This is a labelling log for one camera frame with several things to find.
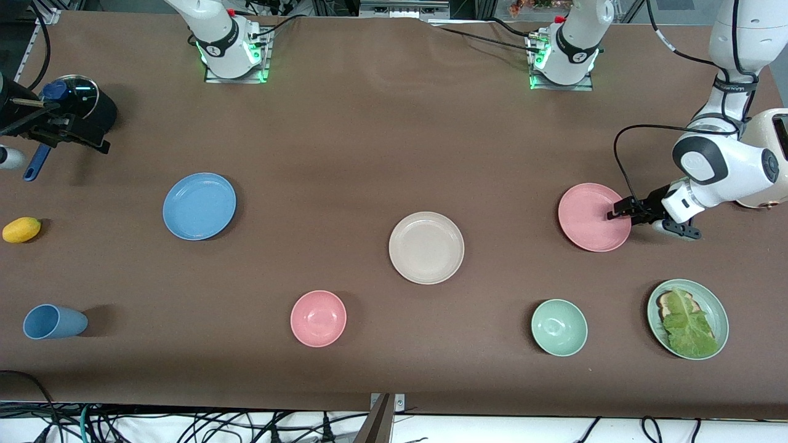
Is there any beige shallow plate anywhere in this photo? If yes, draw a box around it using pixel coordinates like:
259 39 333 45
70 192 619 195
388 212 465 285

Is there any grey metal box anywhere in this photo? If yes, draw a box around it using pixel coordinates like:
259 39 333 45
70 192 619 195
359 0 451 20

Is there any blue utensil handle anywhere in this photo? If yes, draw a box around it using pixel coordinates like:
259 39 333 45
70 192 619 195
23 143 54 182

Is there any black right base cable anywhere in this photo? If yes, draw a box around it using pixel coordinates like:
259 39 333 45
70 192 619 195
249 15 304 47

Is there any black cooking pot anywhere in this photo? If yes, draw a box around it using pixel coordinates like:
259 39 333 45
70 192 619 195
46 74 118 154

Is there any black left base cable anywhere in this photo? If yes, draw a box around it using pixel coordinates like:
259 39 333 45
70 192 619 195
486 17 542 40
430 23 542 54

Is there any green bowl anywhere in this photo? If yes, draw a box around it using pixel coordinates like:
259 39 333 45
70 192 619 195
531 298 589 357

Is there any glass lid with blue knob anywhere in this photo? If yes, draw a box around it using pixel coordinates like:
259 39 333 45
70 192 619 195
41 74 100 121

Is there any small metal clamp bracket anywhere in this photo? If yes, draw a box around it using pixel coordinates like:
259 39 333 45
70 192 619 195
369 393 406 412

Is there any pink bowl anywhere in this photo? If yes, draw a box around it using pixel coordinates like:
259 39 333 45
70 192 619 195
290 290 347 348

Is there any blue shallow plate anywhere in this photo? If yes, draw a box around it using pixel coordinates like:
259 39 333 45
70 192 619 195
163 172 237 241

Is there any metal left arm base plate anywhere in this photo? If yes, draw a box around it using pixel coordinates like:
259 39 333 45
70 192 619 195
527 31 595 92

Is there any pink shallow plate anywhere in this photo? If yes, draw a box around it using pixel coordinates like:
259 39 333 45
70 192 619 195
558 183 632 253

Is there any cream toaster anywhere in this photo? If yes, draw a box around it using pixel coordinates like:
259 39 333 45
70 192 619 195
736 108 788 210

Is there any toasted bread slice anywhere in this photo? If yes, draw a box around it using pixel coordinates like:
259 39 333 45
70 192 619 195
656 290 698 321

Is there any black hanging cable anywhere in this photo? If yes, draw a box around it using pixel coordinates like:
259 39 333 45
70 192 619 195
25 0 52 90

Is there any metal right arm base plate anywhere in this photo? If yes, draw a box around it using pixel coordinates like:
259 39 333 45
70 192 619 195
203 28 273 84

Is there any yellow mango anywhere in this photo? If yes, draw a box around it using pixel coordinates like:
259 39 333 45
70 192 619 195
2 217 42 244

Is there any black floor cable loop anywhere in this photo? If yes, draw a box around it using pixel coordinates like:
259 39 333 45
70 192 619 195
0 370 62 443

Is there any aluminium frame rail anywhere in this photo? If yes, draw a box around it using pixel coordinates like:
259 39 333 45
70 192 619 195
12 6 62 84

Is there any green shallow plate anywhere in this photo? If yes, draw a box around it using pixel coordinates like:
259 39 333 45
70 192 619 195
646 279 730 361

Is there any black base cable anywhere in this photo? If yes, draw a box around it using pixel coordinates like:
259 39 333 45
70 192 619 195
430 23 542 54
249 15 304 47
486 17 542 40

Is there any blue plastic cup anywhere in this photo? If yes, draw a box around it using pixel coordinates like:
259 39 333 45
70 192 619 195
23 304 89 340

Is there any dark camera stand bar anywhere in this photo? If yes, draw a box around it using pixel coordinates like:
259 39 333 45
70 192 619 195
353 394 395 443

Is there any green lettuce leaf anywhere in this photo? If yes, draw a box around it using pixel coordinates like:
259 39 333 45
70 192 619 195
662 287 720 359

